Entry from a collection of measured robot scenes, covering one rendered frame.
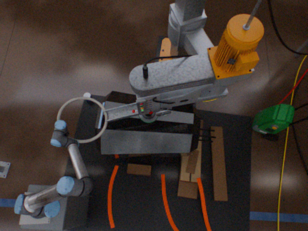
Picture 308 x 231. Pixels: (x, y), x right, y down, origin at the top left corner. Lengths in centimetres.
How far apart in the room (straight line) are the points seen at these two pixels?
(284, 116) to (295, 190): 103
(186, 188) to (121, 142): 106
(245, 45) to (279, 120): 178
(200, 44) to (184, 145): 108
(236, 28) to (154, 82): 68
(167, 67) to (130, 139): 107
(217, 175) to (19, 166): 259
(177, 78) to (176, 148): 106
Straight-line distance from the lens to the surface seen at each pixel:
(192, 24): 246
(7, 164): 398
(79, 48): 430
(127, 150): 290
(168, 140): 279
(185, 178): 328
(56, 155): 375
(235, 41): 176
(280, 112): 341
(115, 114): 266
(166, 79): 199
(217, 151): 351
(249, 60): 186
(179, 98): 229
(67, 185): 185
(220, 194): 345
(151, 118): 275
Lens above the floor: 345
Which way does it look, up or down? 71 degrees down
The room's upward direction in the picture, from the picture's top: 1 degrees counter-clockwise
